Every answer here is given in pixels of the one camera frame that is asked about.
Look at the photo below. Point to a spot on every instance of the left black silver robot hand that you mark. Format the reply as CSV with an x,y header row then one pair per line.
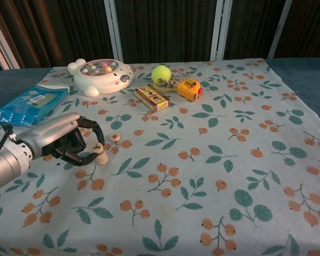
x,y
50,130

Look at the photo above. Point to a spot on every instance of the blue tissue pack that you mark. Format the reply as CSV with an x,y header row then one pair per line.
x,y
29,104

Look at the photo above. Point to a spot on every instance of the white seal fishing toy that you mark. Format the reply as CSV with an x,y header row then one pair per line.
x,y
104,80

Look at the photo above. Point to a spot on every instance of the dark ribbed partition panel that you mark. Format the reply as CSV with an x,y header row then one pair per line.
x,y
165,29
69,32
250,26
309,26

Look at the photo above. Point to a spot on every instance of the yellow red card box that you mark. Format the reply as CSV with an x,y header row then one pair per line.
x,y
152,97

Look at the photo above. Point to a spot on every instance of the yellow tennis ball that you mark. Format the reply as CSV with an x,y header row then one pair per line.
x,y
161,73

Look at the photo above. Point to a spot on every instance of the floral fruit print tablecloth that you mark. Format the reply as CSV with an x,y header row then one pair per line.
x,y
176,160

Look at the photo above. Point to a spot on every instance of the yellow tape measure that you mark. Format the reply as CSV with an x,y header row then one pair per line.
x,y
188,89

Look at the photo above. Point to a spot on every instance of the white partition frame post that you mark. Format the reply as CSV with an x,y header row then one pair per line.
x,y
2,50
114,29
220,29
280,29

